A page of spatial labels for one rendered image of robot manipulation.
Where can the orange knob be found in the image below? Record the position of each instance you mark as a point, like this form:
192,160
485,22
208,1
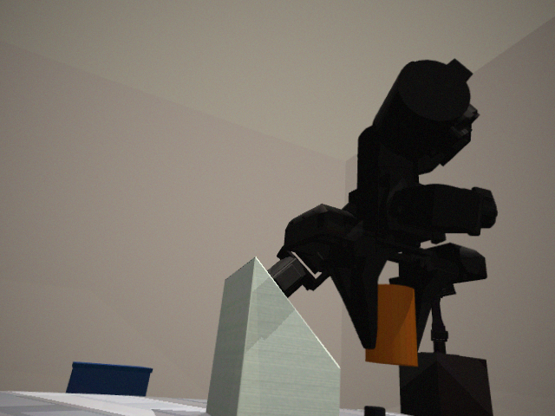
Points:
396,341

